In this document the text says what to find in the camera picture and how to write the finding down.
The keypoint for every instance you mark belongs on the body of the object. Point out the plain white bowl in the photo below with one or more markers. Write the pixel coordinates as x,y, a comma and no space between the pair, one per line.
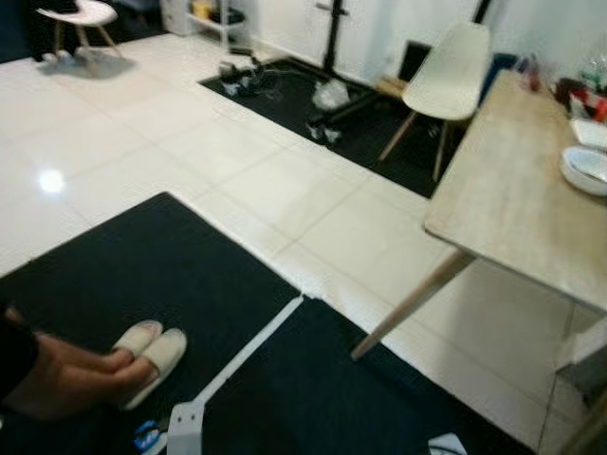
580,175

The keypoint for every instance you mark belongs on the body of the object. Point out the white chair wooden legs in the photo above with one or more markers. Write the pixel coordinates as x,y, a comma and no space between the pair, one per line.
448,81
83,13

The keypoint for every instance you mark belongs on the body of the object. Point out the black floor mat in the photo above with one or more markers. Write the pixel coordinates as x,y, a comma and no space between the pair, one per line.
322,398
379,128
142,265

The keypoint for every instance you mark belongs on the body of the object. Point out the clear plastic bag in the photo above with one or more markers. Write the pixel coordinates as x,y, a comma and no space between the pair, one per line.
331,95

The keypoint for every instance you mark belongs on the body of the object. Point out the black tripod stand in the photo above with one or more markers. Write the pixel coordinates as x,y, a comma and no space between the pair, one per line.
333,38

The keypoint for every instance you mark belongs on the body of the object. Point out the white tape strip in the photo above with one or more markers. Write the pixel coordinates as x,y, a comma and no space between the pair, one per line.
251,346

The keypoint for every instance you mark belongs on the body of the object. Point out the white shelf rack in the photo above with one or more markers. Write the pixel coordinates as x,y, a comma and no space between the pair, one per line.
204,19

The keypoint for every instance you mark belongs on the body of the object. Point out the beige slipper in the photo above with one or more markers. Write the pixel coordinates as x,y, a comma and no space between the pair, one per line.
137,334
163,362

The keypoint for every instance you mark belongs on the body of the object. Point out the person bare leg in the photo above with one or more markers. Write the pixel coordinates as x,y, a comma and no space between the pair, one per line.
66,389
66,349

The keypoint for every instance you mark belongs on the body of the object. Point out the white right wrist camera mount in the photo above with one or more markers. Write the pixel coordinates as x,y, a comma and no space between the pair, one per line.
446,445

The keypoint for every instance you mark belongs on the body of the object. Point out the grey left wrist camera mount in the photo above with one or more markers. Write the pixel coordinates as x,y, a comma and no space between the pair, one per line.
185,431

